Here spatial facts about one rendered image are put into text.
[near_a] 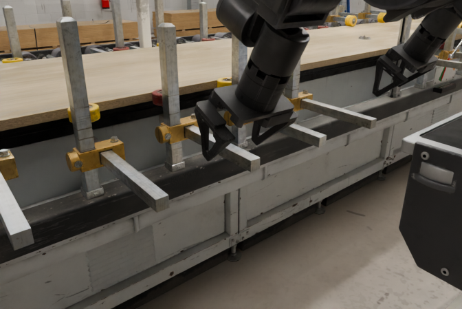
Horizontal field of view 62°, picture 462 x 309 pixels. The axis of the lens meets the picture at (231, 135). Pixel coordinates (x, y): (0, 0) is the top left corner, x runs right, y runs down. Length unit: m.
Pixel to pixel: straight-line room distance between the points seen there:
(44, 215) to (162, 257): 0.71
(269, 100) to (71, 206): 0.69
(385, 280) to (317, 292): 0.32
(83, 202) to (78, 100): 0.26
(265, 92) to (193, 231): 1.24
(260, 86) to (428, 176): 0.22
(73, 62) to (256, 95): 0.56
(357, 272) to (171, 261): 0.84
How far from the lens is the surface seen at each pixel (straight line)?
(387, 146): 2.62
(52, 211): 1.05
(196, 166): 1.17
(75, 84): 0.96
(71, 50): 0.94
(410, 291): 1.92
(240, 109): 0.48
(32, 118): 1.12
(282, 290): 1.78
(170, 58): 1.05
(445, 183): 0.49
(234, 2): 0.50
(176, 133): 1.10
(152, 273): 1.62
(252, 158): 0.91
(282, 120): 0.53
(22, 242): 0.72
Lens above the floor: 1.22
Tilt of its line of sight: 22 degrees down
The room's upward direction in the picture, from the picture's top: straight up
